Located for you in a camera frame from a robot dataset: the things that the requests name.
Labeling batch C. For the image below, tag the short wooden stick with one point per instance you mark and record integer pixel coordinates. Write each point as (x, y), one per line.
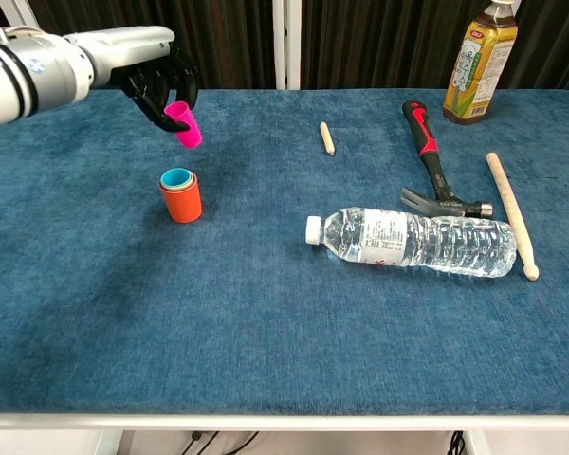
(327, 138)

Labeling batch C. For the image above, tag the white table frame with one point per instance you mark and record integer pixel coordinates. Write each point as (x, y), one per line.
(284, 422)

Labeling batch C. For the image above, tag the tea bottle with yellow cap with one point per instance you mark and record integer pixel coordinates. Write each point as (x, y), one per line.
(476, 71)

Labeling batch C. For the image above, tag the long wooden drumstick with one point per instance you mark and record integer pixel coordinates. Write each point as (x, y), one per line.
(509, 204)

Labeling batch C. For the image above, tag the left black-fingered robot hand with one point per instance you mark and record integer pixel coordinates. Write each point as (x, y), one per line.
(123, 47)

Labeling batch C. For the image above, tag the blue felt table cover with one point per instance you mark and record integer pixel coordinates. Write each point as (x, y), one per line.
(284, 332)

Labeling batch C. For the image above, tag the orange plastic cup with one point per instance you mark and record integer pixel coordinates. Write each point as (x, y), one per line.
(185, 206)

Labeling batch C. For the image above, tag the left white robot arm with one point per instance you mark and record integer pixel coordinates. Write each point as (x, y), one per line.
(23, 76)

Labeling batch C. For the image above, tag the light blue plastic cup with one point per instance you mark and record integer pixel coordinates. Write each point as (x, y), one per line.
(174, 177)

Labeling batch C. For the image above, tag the clear plastic water bottle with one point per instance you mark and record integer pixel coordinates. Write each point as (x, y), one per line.
(408, 239)

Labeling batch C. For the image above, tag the pink plastic cup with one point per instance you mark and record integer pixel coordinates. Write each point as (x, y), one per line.
(189, 132)

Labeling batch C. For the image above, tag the red and black claw hammer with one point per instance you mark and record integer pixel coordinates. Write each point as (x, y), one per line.
(429, 151)

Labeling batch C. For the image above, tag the white frame post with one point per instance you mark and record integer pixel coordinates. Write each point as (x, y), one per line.
(21, 14)
(287, 42)

